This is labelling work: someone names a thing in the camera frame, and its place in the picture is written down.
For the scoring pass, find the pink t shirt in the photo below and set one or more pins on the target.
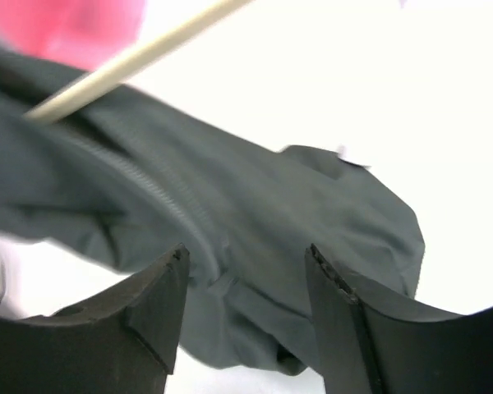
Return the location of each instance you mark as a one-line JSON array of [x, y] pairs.
[[77, 33]]

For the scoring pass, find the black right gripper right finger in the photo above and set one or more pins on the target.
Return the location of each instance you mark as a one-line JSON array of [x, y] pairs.
[[374, 340]]

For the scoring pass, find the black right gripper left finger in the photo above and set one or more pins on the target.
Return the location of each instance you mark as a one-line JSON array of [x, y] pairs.
[[122, 340]]

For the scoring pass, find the beige wooden hanger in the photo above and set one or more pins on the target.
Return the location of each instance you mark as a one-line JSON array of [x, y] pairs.
[[135, 58]]

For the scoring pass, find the dark grey t shirt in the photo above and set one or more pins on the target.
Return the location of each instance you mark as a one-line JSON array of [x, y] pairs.
[[128, 177]]

